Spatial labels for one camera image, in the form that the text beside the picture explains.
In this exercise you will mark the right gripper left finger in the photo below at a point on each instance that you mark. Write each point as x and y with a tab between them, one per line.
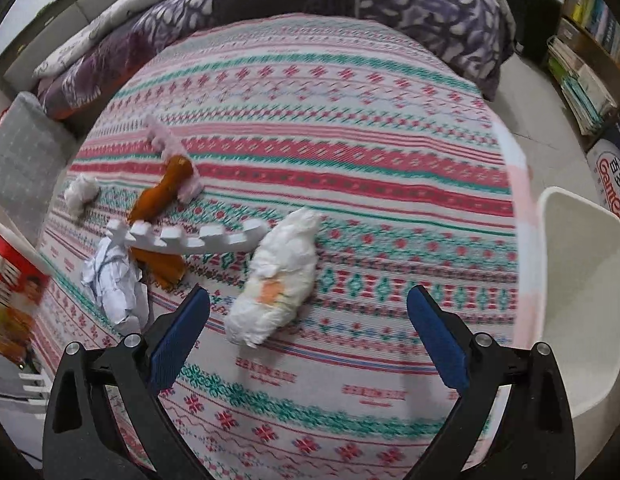
81	437

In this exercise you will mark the white foam toothed strip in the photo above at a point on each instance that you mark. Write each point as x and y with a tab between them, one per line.
212	238

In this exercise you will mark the grey bed headboard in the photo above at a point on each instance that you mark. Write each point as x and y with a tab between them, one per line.
32	29

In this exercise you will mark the patterned round tablecloth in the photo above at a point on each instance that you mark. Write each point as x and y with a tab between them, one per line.
404	162

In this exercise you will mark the red crushed carton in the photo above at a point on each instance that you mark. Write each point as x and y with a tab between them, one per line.
24	276

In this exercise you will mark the white paper ball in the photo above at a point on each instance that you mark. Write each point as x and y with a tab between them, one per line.
116	286

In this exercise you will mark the white floral tissue wad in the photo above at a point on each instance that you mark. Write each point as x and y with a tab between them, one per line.
281	277

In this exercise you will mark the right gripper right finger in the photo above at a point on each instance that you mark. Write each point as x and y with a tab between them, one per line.
535	437

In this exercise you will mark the small white tissue ball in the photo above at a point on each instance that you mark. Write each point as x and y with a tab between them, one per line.
80	192

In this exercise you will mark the black bench cabinet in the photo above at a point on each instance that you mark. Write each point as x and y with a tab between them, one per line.
536	22

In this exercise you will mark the white plastic trash bin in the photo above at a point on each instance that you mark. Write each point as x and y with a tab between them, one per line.
579	313

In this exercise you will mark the upper blue Ganten box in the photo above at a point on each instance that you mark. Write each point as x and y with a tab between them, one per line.
604	161

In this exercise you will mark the wooden bookshelf with books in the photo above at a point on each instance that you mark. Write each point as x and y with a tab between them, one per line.
593	33

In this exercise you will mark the grey checked cushion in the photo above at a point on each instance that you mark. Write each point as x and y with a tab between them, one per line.
34	151

